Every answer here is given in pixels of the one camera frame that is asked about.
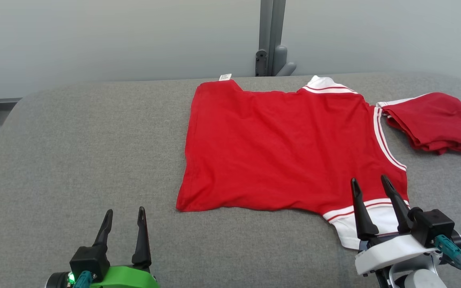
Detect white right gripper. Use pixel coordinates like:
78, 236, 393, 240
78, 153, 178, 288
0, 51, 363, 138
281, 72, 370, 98
350, 174, 461, 277

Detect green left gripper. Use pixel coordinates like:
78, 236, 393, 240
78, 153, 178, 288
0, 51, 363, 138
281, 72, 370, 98
46, 206, 160, 288

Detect red shorts with white stripe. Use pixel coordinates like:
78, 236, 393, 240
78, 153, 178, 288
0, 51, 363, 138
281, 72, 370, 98
376, 92, 461, 156

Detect red jersey with white trim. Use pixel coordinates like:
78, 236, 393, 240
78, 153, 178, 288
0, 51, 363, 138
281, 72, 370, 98
176, 74, 411, 251

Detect black left cable teal plug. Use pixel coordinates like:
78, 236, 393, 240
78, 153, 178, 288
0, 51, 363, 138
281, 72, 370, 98
74, 271, 95, 288

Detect grey metal post with hinge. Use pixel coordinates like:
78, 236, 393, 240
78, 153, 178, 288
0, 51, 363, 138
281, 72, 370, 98
255, 0, 297, 77

